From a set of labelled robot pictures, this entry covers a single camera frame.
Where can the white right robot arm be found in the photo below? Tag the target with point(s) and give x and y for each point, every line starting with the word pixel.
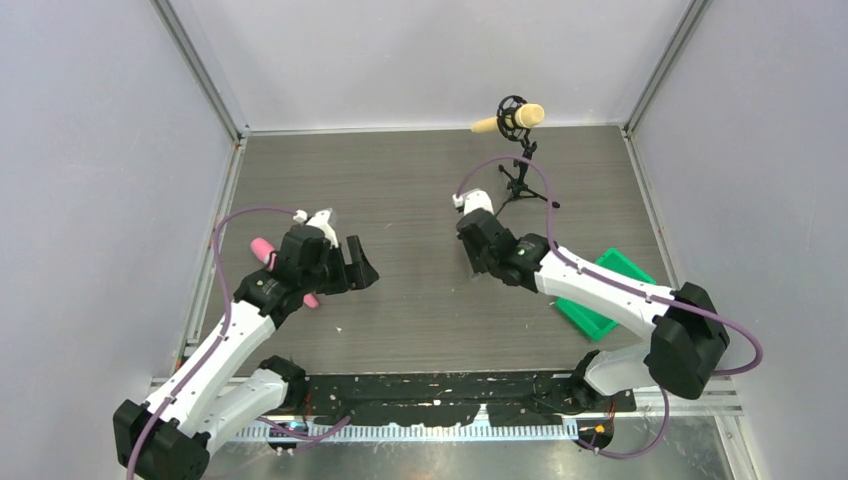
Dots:
pixel 681 344

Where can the black tripod microphone stand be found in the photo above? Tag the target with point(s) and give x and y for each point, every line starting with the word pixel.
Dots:
pixel 517 186

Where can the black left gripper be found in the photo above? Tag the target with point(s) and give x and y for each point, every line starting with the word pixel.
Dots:
pixel 355 275

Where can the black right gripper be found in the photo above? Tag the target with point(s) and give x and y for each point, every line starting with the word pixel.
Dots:
pixel 476 265

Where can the green plastic bin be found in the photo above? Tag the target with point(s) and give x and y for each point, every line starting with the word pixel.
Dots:
pixel 592 324

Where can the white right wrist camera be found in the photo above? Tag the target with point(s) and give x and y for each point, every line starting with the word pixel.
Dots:
pixel 472 200

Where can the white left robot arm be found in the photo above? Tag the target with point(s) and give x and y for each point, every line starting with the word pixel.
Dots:
pixel 175 432

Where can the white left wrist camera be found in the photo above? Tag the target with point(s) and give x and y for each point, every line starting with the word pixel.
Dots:
pixel 324 219

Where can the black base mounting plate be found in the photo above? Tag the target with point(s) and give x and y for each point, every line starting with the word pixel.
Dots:
pixel 509 398

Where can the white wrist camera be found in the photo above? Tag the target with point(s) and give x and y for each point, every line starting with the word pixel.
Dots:
pixel 472 200
pixel 324 219

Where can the aluminium frame rail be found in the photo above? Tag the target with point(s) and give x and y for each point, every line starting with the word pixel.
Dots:
pixel 718 400

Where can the pink cylindrical toy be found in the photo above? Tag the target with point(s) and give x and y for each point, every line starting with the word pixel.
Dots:
pixel 262 250

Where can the yellow foam microphone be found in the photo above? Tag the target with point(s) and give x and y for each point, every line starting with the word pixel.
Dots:
pixel 525 116

